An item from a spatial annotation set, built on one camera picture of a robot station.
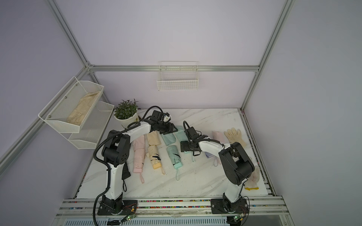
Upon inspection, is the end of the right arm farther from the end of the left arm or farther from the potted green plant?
the potted green plant

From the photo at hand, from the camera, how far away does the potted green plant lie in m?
0.97

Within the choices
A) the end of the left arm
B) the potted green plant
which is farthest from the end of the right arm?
the potted green plant

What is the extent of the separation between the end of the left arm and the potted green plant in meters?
0.22

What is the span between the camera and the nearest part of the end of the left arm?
2.69 feet
